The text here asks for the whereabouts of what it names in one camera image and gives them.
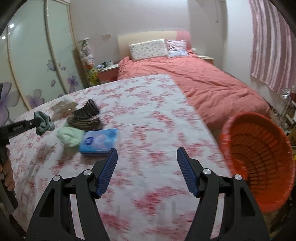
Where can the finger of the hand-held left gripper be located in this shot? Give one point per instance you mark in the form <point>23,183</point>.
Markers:
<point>37,118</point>

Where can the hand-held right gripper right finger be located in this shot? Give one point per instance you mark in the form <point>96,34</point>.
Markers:
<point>187,171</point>

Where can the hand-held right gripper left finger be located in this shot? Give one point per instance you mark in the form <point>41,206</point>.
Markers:
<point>106,171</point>

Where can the grey-green cloth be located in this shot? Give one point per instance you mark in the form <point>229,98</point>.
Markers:
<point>47,125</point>

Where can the orange plastic laundry basket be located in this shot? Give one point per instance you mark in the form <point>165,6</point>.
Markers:
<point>266,185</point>

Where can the person's left hand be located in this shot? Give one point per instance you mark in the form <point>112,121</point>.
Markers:
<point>8,176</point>

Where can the white crumpled tissue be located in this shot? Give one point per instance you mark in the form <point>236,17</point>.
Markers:
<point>62,105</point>

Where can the blue tissue pack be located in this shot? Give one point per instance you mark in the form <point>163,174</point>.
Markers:
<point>99,141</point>

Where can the light green cloth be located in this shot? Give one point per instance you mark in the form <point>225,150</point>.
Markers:
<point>69,136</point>

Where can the brown ribbed cloth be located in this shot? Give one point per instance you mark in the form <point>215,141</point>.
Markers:
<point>85,124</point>

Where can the dark floral cloth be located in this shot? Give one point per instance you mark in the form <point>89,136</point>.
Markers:
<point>90,107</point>

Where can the glass door flower wardrobe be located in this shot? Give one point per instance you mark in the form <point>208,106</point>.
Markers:
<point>34,58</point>

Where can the pink floral tablecloth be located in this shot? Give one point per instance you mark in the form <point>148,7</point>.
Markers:
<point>150,115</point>

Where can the yellow plush toy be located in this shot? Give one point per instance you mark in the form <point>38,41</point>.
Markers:
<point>93,76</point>

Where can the hanging plush toys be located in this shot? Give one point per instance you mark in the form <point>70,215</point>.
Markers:
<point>86,53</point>

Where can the pink nightstand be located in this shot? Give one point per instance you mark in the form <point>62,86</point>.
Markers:
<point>107,74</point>
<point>205,59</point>

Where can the bed with pink duvet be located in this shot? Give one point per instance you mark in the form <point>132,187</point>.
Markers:
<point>196,88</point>

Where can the pink striped pillow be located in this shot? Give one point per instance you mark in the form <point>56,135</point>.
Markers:
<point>177,47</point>

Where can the white floral pillow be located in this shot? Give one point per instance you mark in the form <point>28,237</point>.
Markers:
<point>148,49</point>

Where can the cream and pink headboard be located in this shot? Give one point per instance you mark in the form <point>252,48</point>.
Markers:
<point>143,37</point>

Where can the pink satin curtain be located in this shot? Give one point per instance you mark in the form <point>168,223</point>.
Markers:
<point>272,46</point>

